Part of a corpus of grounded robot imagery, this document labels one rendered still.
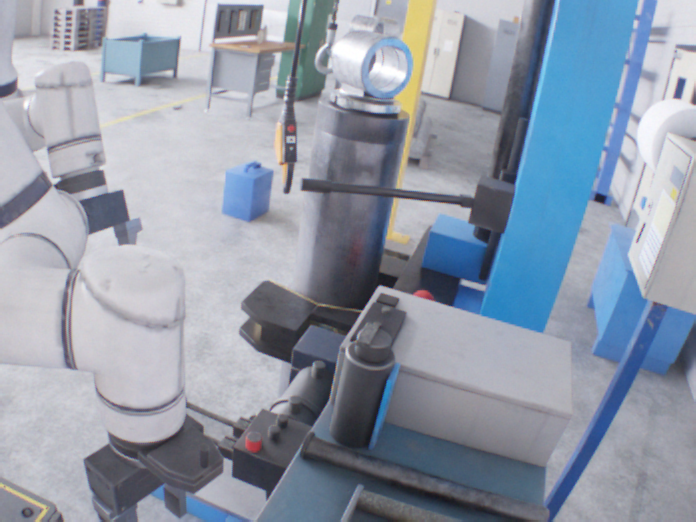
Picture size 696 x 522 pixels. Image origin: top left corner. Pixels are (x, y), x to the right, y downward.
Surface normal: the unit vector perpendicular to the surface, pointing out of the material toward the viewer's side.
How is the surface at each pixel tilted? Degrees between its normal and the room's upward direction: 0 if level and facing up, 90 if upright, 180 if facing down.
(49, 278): 5
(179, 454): 0
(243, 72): 90
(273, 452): 0
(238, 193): 90
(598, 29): 90
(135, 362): 90
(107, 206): 66
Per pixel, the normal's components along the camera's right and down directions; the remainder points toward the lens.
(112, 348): 0.19, 0.45
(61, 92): 0.23, 0.15
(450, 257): -0.33, 0.37
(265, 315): 0.15, -0.88
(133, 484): 0.82, 0.36
